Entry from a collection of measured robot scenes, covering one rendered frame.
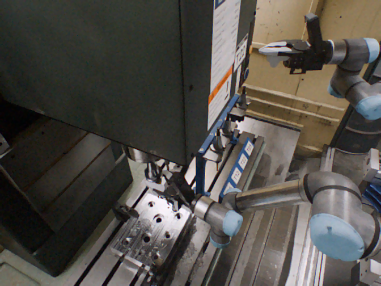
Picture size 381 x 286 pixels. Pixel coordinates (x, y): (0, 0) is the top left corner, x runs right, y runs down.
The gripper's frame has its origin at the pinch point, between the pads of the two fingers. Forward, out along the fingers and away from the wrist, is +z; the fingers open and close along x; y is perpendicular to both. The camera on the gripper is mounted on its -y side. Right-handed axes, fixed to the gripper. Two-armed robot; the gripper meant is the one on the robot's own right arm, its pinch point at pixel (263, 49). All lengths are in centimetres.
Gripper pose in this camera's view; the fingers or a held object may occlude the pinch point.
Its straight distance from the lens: 90.4
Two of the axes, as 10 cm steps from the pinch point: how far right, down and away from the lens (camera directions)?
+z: -10.0, 0.6, -0.5
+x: -0.8, -7.1, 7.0
